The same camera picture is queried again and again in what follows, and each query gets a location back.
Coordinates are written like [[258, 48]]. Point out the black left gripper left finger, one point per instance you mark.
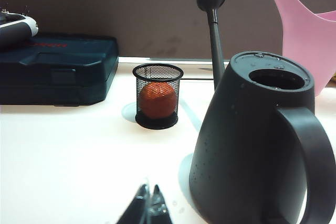
[[136, 208]]

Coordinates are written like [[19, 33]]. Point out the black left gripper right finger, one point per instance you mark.
[[158, 208]]

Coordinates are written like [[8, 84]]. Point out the orange fruit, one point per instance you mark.
[[157, 100]]

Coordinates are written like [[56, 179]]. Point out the black plastic watering can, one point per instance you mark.
[[249, 142]]

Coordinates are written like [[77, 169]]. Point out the black mesh pen holder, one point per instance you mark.
[[157, 77]]

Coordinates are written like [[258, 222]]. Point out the dark blue tool case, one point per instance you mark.
[[57, 72]]

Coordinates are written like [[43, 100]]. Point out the brown desk divider panel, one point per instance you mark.
[[105, 11]]

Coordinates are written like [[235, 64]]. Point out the white and black handheld device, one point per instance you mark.
[[15, 28]]

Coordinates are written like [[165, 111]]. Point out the pink plastic watering can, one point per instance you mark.
[[302, 32]]

